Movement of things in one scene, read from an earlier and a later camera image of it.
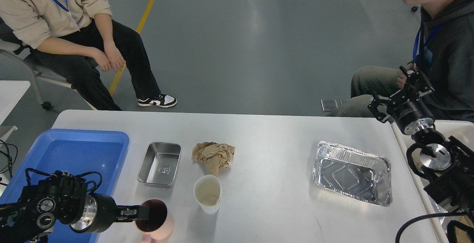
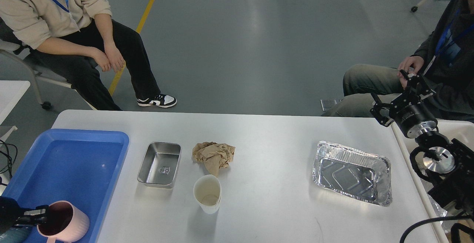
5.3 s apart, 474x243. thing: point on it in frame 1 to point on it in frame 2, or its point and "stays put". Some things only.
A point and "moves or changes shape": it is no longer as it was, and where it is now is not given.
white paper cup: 207,191 stays put
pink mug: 160,224 moves or changes shape
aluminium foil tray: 349,171 stays put
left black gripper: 101,212 to 31,220
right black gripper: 411,115 stays put
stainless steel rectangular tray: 159,164 stays put
